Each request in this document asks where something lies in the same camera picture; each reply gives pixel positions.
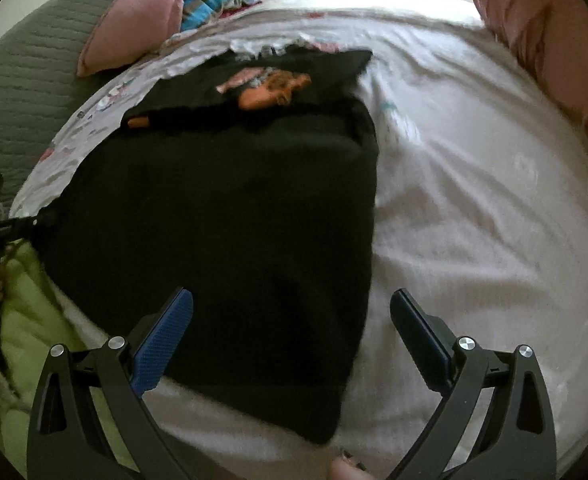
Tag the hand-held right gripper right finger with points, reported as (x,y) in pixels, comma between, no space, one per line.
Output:
(436,342)

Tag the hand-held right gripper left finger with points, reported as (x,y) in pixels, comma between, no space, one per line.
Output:
(166,340)

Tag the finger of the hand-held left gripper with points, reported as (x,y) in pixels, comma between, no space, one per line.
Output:
(24,225)

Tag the black sweater with orange cuffs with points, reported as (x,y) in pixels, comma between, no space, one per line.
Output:
(224,210)

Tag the person's right hand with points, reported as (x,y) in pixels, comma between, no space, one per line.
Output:
(349,467)

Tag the light green blanket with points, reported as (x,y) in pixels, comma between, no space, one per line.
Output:
(29,320)

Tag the white printed bed sheet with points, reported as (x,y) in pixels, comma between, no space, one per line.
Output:
(473,200)

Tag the pink pillow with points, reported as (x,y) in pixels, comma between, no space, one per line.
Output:
(139,20)

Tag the striped blue blanket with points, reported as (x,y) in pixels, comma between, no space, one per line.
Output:
(209,5)

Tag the pink rolled duvet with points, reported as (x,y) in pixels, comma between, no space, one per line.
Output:
(543,25)

